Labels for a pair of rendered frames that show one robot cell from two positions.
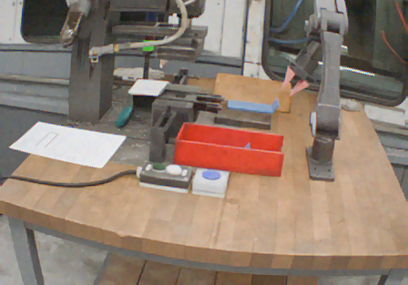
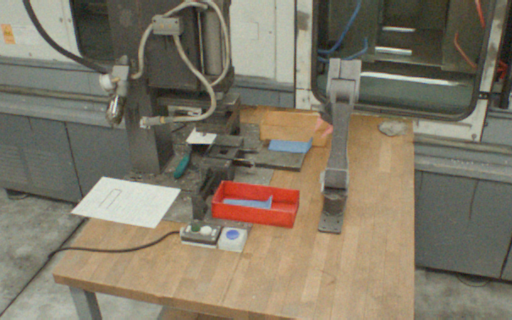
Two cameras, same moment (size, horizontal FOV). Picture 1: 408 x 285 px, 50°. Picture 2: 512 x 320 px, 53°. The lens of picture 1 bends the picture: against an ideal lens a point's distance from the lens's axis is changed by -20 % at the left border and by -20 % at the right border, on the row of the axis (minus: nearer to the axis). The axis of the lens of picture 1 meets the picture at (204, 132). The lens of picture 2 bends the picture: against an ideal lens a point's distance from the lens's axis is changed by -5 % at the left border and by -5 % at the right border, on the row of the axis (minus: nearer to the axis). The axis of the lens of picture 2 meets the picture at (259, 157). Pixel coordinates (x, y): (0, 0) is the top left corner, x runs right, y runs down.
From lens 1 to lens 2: 0.61 m
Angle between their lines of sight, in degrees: 14
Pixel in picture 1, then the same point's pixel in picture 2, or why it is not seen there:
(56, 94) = not seen: hidden behind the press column
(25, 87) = (97, 106)
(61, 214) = (112, 282)
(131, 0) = (167, 78)
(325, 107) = (332, 171)
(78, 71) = (134, 135)
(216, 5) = (268, 34)
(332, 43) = (340, 113)
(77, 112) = (140, 166)
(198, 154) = (228, 212)
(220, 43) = (275, 70)
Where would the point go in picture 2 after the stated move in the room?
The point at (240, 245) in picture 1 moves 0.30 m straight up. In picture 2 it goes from (241, 303) to (235, 210)
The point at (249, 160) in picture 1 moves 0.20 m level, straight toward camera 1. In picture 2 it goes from (266, 217) to (248, 262)
